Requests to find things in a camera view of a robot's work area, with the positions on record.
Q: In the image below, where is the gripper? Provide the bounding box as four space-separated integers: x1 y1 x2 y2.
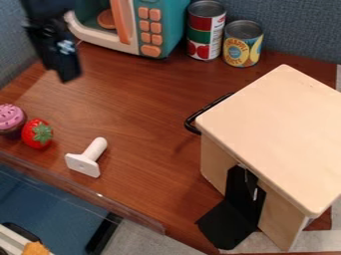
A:
24 17 85 84

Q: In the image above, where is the pink toy cupcake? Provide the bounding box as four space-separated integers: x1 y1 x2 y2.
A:
0 103 29 139

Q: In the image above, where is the red toy strawberry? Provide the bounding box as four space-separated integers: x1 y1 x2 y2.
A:
20 118 55 149

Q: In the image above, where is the toy microwave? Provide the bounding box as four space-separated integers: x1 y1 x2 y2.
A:
62 0 192 60

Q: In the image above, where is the white tool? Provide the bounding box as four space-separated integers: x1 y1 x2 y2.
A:
64 136 110 179

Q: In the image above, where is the red and green can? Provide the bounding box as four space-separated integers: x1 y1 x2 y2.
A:
184 0 228 62

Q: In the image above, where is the yellow and blue can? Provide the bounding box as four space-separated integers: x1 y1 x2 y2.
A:
220 19 265 69

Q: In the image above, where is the cabinet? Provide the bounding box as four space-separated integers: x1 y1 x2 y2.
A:
194 64 341 252

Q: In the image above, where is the black metal bracket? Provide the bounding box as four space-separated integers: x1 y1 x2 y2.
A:
194 164 268 251

